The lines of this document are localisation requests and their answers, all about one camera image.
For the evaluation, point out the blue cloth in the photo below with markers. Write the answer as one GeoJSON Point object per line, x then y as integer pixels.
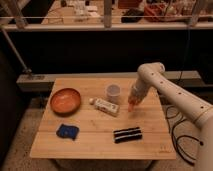
{"type": "Point", "coordinates": [67, 131]}

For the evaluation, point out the wooden table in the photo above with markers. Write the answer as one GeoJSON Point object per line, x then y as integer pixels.
{"type": "Point", "coordinates": [95, 139]}

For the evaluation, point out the metal railing frame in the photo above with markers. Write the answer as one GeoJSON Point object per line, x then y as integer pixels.
{"type": "Point", "coordinates": [78, 18]}

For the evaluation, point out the black white striped cloth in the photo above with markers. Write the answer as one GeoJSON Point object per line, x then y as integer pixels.
{"type": "Point", "coordinates": [129, 134]}

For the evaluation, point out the orange ceramic bowl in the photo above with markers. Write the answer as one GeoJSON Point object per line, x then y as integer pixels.
{"type": "Point", "coordinates": [65, 101]}

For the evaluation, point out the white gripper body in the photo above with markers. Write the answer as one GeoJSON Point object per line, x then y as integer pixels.
{"type": "Point", "coordinates": [137, 94]}

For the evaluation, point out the white tube bottle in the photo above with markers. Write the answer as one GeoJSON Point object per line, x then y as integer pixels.
{"type": "Point", "coordinates": [104, 106]}

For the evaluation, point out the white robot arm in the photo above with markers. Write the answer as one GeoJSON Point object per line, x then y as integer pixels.
{"type": "Point", "coordinates": [195, 109]}

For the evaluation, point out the clear plastic cup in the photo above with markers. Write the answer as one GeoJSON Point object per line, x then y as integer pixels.
{"type": "Point", "coordinates": [113, 93]}

